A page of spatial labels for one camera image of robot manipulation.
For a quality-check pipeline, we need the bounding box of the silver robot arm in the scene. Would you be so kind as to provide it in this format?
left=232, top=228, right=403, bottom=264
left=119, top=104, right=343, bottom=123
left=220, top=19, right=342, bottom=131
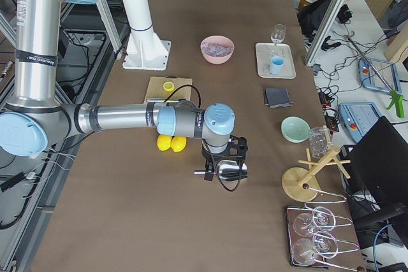
left=1, top=0, right=248, bottom=182

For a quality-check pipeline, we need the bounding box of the clear wine glass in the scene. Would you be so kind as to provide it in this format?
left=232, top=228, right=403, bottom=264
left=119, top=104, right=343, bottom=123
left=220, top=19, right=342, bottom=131
left=270, top=24, right=286, bottom=55

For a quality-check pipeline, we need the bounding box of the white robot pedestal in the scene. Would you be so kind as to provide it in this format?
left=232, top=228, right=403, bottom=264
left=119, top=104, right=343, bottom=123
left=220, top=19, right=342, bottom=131
left=122, top=0, right=171, bottom=71

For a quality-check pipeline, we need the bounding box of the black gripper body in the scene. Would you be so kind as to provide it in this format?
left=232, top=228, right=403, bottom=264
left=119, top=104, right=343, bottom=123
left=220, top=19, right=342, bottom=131
left=194, top=135, right=248, bottom=182

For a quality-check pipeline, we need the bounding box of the grey folded cloth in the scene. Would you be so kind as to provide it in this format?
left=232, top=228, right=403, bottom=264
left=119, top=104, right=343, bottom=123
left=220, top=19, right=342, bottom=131
left=264, top=87, right=293, bottom=108

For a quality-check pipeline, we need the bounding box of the lemon half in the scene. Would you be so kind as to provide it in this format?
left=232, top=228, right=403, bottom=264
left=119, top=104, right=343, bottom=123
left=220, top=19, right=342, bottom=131
left=163, top=82, right=175, bottom=92

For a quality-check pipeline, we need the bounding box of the yellow lemon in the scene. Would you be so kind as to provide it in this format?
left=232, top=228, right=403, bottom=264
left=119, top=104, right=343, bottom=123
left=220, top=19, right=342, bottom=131
left=170, top=136, right=187, bottom=152
left=156, top=134, right=173, bottom=151

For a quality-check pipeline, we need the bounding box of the upside wine glass upper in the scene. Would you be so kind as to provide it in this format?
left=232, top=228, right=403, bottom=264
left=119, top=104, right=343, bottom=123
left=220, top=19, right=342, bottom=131
left=293, top=206, right=353, bottom=238

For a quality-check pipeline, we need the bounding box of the upside wine glass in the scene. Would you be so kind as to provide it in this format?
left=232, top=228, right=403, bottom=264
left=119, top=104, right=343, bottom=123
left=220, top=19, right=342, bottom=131
left=291, top=230, right=360, bottom=266
left=293, top=206, right=353, bottom=238

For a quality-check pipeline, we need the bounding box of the pink bowl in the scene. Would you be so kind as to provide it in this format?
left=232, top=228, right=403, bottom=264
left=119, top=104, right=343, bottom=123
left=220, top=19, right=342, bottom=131
left=200, top=35, right=235, bottom=64

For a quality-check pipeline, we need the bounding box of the black chair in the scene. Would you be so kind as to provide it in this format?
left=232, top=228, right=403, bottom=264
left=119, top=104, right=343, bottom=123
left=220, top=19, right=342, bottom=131
left=340, top=117, right=407, bottom=271

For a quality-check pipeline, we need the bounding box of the black glass rack tray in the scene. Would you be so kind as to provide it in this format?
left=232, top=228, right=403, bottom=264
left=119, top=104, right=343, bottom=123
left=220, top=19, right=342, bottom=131
left=284, top=206, right=328, bottom=271

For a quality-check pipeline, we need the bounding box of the blue cup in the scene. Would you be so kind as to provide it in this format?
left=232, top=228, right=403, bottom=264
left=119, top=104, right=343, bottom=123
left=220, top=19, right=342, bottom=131
left=269, top=55, right=284, bottom=75

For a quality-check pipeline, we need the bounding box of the green handled grabber tool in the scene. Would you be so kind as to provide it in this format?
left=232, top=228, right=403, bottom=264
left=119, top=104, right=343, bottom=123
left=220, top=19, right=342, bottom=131
left=344, top=34, right=405, bottom=118

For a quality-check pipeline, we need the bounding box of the wooden cutting board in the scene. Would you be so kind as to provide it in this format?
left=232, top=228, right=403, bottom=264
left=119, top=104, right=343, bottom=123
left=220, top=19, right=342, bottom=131
left=144, top=76, right=193, bottom=103

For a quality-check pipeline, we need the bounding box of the aluminium frame post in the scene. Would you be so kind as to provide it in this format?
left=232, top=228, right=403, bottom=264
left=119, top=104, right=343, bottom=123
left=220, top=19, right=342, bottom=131
left=304, top=0, right=345, bottom=67

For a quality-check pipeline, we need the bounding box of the clear ice cubes pile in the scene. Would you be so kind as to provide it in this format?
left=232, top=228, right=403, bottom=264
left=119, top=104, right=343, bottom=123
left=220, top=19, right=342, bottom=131
left=201, top=42, right=232, bottom=57

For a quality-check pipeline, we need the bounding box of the cream serving tray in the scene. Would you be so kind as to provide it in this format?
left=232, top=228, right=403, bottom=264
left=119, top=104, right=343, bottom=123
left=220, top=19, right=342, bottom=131
left=255, top=43, right=296, bottom=79

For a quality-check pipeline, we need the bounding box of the silver metal ice scoop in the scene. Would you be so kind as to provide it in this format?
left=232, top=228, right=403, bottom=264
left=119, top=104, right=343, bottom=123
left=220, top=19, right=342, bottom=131
left=216, top=160, right=248, bottom=182

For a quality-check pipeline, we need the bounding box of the green bowl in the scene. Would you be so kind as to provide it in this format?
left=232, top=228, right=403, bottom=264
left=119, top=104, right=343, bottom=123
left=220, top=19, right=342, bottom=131
left=280, top=117, right=310, bottom=143

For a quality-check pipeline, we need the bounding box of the upside wine glass lower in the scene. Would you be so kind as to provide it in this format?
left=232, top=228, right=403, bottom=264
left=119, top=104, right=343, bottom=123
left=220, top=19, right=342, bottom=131
left=291, top=230, right=360, bottom=266

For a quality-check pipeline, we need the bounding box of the blue teach pendant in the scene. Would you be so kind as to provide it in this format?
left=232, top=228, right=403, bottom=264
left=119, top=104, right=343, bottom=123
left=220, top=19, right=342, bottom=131
left=339, top=102, right=382, bottom=143
left=358, top=56, right=403, bottom=93

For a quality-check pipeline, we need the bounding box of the wooden cup tree stand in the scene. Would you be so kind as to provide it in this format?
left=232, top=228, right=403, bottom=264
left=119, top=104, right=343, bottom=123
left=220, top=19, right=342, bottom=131
left=282, top=145, right=351, bottom=203

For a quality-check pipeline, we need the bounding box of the clear glass mug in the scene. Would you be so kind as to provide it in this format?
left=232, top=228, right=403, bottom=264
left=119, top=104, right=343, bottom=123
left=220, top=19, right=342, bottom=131
left=309, top=126, right=332, bottom=159

